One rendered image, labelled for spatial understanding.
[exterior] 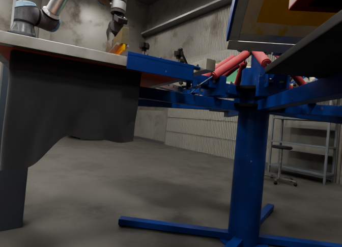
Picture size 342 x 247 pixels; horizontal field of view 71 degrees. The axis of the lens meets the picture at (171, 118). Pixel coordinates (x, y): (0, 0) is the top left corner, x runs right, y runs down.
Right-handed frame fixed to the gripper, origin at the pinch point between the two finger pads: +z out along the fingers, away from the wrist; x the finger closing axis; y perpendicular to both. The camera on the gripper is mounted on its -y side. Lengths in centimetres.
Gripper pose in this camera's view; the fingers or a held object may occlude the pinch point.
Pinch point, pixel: (114, 49)
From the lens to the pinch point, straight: 128.7
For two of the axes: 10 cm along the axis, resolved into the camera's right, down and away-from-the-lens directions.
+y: -4.2, -0.3, 9.0
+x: -9.0, -0.9, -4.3
